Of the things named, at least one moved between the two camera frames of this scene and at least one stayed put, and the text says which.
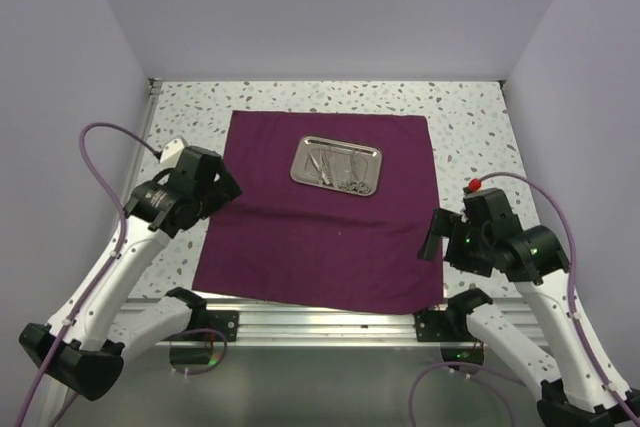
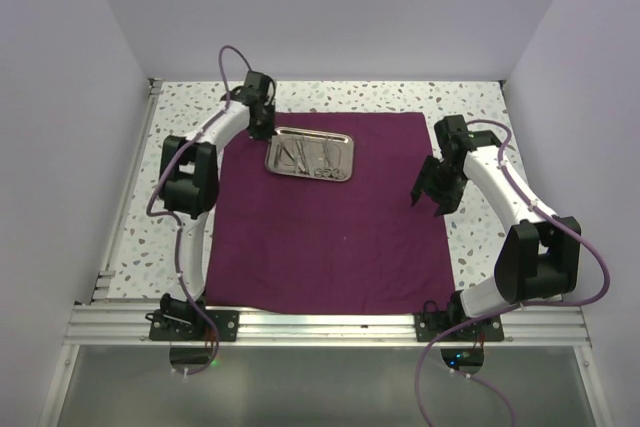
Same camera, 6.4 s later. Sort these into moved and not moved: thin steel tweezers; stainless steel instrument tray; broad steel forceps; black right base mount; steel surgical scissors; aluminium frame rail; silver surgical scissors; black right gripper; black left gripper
Moved: silver surgical scissors; broad steel forceps; black right gripper; steel surgical scissors; stainless steel instrument tray; black left gripper; thin steel tweezers
Not moved: black right base mount; aluminium frame rail
